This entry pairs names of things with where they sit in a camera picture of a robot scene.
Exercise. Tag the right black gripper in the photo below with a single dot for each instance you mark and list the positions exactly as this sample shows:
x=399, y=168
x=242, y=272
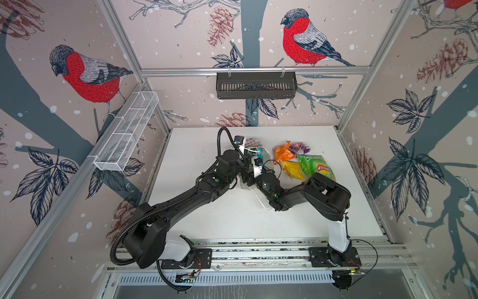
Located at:
x=248, y=175

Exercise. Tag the green white snack packet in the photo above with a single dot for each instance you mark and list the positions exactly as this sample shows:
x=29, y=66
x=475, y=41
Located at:
x=260, y=152

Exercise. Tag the white printed paper bag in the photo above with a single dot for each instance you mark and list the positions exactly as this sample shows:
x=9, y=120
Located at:
x=251, y=143

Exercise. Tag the orange snack packet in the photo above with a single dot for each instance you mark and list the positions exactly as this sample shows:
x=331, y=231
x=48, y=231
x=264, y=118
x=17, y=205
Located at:
x=283, y=153

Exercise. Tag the purple candy packet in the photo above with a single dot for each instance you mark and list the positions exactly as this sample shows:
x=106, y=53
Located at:
x=299, y=148

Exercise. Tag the green chips bag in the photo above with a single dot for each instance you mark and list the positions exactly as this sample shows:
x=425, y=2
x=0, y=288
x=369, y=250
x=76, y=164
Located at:
x=311, y=164

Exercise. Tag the yellow snack packet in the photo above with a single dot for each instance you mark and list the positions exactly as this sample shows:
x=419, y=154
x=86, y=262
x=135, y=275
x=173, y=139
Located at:
x=293, y=170

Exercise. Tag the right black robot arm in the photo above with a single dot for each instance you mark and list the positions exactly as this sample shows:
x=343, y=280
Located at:
x=329, y=198

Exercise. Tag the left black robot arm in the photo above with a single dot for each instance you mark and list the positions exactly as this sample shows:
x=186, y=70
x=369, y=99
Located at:
x=144, y=239

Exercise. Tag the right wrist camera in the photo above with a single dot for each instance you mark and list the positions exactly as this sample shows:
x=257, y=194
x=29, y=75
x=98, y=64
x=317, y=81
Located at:
x=257, y=167

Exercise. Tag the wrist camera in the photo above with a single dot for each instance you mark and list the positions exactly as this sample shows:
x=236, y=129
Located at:
x=240, y=142
x=257, y=167

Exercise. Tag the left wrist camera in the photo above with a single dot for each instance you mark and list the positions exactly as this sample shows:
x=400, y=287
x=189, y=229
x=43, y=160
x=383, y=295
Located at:
x=240, y=142

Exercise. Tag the black hanging wire basket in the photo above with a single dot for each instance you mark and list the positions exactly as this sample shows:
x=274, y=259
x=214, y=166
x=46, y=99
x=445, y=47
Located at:
x=256, y=85

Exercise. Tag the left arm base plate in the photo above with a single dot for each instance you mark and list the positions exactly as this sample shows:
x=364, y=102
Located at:
x=195, y=259

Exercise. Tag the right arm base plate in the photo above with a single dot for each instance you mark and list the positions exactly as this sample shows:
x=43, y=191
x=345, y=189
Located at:
x=322, y=257

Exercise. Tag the white mesh wall basket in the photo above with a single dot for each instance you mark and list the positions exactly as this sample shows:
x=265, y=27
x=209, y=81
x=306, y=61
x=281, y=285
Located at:
x=119, y=147

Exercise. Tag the aluminium mounting rail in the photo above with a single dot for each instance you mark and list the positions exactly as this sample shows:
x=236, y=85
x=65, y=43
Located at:
x=289, y=254

